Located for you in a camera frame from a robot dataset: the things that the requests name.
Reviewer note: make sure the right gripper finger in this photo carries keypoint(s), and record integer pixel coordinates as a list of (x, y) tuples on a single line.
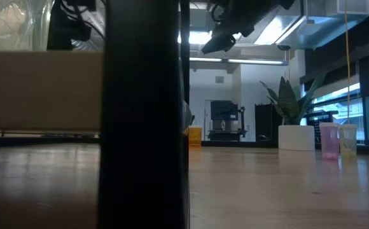
[(219, 43)]

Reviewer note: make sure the large orange pill bottle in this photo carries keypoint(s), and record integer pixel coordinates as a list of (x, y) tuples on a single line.
[(195, 137)]

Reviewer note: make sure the bright ceiling light panel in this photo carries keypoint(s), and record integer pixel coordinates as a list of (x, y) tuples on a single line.
[(198, 37)]

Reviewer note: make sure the long ceiling tube light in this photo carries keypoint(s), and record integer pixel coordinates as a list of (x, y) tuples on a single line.
[(251, 61)]

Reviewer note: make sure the black machine on stand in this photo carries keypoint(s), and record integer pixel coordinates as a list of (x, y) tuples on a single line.
[(224, 111)]

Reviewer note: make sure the black cabinet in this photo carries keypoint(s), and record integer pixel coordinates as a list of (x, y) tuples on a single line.
[(267, 122)]

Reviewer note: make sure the snake plant in white pot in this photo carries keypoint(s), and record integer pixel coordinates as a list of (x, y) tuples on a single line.
[(296, 138)]

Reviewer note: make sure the black mesh chair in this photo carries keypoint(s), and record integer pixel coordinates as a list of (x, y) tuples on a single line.
[(316, 130)]

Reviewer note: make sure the small pink pill bottle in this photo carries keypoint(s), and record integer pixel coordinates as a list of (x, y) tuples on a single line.
[(329, 141)]

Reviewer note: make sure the small yellow pill bottle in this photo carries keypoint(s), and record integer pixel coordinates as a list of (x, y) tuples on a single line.
[(347, 143)]

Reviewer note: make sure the grey wall vent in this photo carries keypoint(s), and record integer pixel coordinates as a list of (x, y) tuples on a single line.
[(219, 79)]

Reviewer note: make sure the black ceiling dome camera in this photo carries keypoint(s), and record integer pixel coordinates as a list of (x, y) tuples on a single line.
[(283, 47)]

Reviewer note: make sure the large silver ventilation duct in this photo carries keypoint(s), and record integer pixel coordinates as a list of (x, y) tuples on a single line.
[(315, 25)]

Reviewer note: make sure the black aluminium table frame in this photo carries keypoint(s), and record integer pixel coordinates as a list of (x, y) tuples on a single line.
[(44, 141)]

